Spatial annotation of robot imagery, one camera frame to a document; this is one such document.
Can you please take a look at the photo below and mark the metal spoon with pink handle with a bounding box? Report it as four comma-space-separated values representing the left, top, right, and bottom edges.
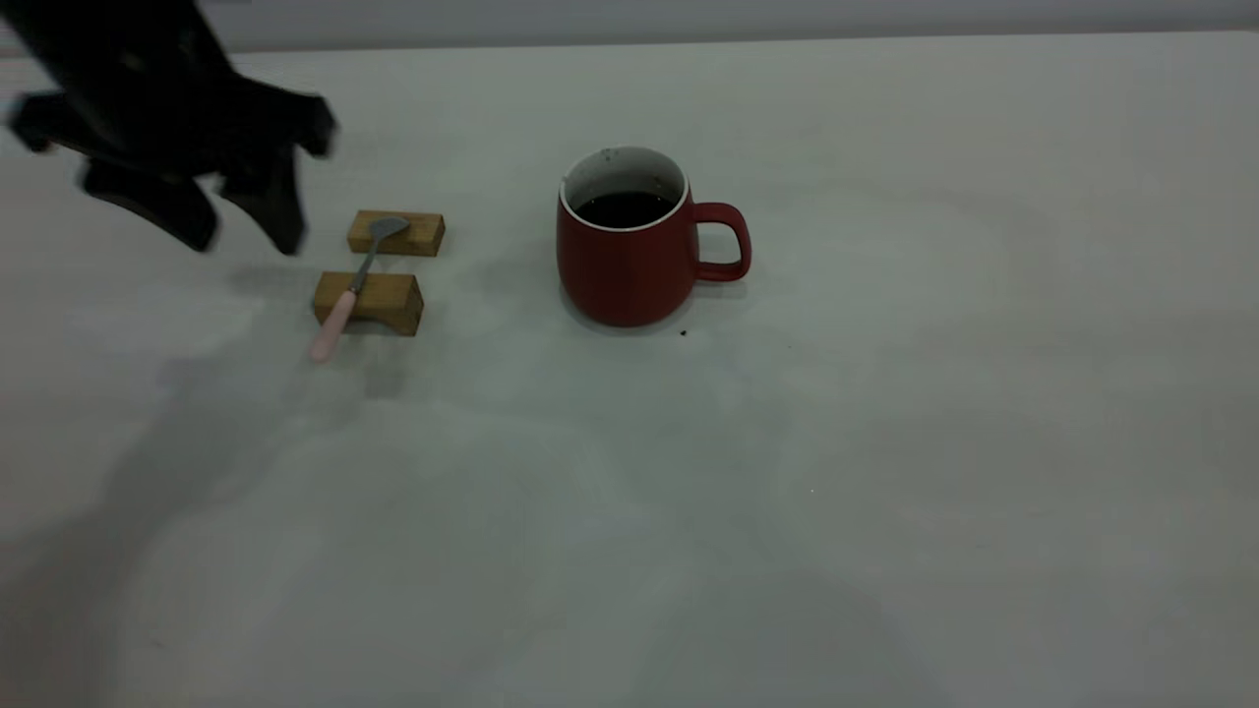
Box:
309, 215, 411, 365

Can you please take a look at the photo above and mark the dark coffee liquid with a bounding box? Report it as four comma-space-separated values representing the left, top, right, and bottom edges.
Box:
575, 190, 677, 229

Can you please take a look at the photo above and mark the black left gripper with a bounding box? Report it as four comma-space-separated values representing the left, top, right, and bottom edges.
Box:
6, 29, 338, 258

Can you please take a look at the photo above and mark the arched wooden block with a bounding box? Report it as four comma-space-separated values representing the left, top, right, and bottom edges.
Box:
312, 271, 425, 337

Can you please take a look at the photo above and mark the red ceramic cup with handle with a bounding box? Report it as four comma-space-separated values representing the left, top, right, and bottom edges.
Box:
556, 147, 752, 328

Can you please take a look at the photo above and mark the flat rectangular wooden block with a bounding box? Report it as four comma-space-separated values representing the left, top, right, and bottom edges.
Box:
347, 210, 447, 259

